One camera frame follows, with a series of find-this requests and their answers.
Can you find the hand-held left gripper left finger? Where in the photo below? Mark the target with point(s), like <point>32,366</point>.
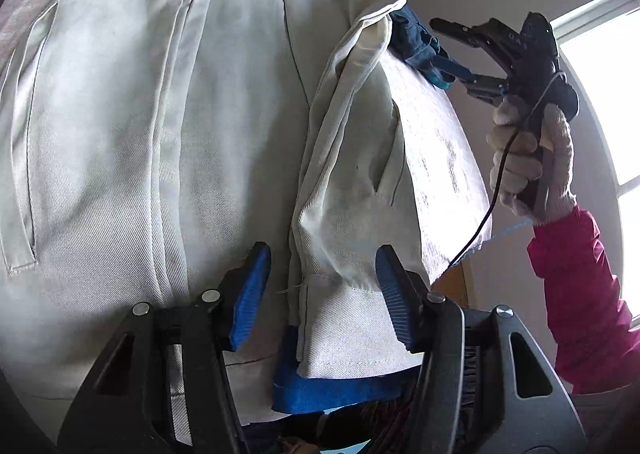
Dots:
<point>250,294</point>

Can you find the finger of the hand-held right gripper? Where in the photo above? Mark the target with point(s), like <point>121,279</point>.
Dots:
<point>460,32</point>
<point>450,68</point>

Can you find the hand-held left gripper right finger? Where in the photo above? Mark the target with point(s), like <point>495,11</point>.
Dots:
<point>395,299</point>

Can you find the white and blue jacket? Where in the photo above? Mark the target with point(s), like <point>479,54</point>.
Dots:
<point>125,133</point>

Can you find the person's right hand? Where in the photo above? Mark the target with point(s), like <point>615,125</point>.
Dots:
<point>560,168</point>

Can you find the dark blue folded garment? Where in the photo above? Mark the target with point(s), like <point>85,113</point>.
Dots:
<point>410,38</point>

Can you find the white framed window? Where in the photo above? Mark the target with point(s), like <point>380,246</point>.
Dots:
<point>610,83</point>

